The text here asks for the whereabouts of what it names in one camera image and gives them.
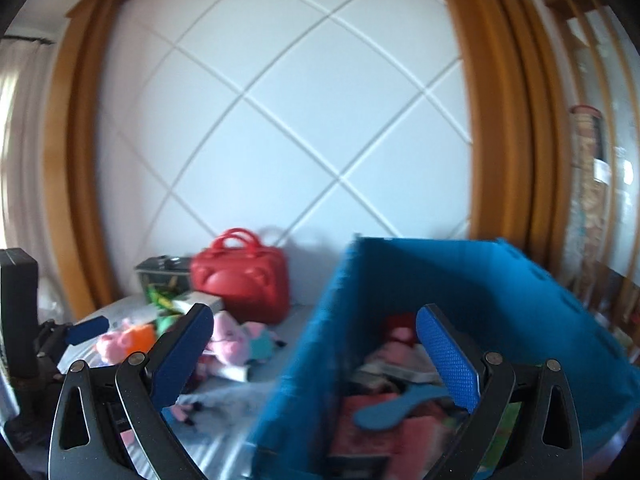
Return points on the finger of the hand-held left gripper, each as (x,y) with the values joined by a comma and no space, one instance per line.
(89,330)

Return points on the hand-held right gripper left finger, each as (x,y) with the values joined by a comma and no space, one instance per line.
(182,350)

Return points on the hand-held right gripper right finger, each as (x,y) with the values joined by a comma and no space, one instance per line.
(447,355)

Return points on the blue plastic folding bin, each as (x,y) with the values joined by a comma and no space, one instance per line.
(500,300)

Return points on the small pink plush toy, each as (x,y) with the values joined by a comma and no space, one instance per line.
(112,347)

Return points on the orange plush toy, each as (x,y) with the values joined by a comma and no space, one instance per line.
(140,337)

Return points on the pink pig plush toy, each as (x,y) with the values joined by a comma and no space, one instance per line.
(230,337)

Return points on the red and pink soft toy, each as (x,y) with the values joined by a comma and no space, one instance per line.
(400,332)

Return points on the green snack packet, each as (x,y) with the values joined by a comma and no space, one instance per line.
(159,297)

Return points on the pink plush with dark feet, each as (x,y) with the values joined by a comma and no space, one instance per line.
(182,412)

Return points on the teal plush toy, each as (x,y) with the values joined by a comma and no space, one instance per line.
(262,345)

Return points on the dark metal tin box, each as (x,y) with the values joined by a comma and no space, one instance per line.
(160,270)

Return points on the blue plastic spoon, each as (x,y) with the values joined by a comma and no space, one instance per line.
(385,410)

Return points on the pink flat packet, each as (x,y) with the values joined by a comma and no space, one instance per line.
(417,437)

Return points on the green flat toy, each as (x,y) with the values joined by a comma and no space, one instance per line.
(507,425)

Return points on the red hard-shell carry case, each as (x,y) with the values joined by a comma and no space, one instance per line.
(245,280)

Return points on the red printed box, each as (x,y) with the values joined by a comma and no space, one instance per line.
(360,432)

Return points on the white curtain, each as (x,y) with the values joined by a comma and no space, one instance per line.
(20,150)

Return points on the wooden wall frame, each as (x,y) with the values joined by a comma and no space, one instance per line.
(505,110)

